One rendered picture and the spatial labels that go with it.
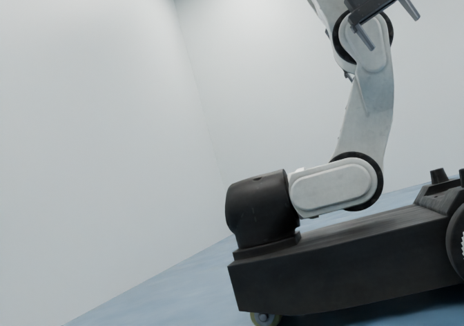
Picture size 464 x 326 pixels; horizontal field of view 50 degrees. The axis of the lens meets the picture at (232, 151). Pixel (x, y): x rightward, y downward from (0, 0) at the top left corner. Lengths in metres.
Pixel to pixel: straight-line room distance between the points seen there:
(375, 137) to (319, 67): 4.38
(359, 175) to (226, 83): 4.60
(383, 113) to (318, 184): 0.23
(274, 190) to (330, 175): 0.14
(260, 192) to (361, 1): 0.49
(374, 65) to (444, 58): 4.49
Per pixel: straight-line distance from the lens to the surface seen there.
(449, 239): 1.01
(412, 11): 1.11
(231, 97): 5.65
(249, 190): 1.22
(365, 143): 1.22
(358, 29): 1.08
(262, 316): 1.18
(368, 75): 1.20
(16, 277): 2.15
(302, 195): 1.17
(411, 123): 5.52
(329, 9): 1.28
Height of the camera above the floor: 0.30
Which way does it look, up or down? 6 degrees up
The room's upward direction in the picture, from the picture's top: 15 degrees counter-clockwise
